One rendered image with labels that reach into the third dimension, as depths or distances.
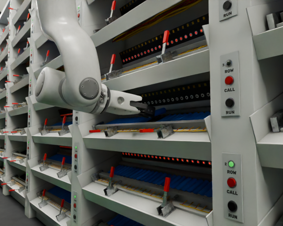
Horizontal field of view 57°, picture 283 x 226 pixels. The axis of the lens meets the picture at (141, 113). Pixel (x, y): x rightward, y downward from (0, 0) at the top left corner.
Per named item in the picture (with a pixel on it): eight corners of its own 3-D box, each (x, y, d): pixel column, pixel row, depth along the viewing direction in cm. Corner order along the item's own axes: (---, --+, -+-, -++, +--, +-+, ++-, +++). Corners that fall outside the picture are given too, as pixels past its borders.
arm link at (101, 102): (102, 78, 64) (112, 81, 66) (86, 84, 71) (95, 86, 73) (97, 111, 63) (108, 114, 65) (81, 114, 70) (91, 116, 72)
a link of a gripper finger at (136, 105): (145, 102, 68) (149, 106, 73) (117, 100, 70) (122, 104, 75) (145, 106, 68) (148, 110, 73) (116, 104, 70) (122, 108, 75)
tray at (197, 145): (216, 162, 54) (204, 118, 52) (86, 148, 102) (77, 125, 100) (261, 125, 66) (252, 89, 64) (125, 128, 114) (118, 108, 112)
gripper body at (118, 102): (110, 82, 65) (145, 93, 72) (91, 88, 73) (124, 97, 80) (106, 111, 64) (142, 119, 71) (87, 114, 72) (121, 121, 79)
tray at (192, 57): (214, 70, 55) (197, 4, 53) (86, 99, 103) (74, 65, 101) (259, 50, 67) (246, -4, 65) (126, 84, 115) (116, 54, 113)
